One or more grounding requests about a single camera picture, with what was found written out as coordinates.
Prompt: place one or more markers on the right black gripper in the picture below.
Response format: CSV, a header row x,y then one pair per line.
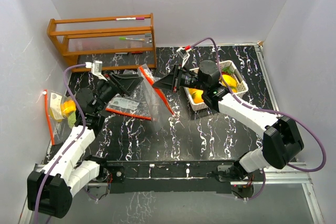
x,y
170,82

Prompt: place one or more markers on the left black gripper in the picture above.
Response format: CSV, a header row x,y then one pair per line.
x,y
127,83

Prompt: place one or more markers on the yellow bell pepper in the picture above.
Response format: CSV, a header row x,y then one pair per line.
x,y
67,108

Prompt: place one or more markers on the dark green cabbage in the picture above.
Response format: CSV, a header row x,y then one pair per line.
x,y
71,119

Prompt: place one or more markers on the clear red zip bag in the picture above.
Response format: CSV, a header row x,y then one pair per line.
x,y
57,124

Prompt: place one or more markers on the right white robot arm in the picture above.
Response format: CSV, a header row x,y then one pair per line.
x,y
281,138

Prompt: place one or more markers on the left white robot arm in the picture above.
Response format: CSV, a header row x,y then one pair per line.
x,y
51,190

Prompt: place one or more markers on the orange fruit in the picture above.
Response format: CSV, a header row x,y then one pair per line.
x,y
196,95

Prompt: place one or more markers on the green marker pen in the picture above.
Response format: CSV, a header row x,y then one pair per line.
x,y
132,39

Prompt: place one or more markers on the wooden orange shelf rack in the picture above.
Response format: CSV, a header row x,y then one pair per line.
x,y
75,38

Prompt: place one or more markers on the white plastic basket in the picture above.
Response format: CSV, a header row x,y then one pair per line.
x,y
227,67

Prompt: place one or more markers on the yellow banana bunch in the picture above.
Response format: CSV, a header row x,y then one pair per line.
x,y
229,81

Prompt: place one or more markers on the pink white marker pen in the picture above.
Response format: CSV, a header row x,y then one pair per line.
x,y
130,18

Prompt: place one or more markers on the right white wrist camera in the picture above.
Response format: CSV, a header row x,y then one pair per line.
x,y
183,52

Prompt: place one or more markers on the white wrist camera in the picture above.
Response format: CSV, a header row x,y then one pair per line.
x,y
96,69
183,52

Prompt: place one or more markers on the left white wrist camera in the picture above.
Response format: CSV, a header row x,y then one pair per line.
x,y
96,69

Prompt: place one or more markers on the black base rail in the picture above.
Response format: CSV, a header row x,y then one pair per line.
x,y
169,176

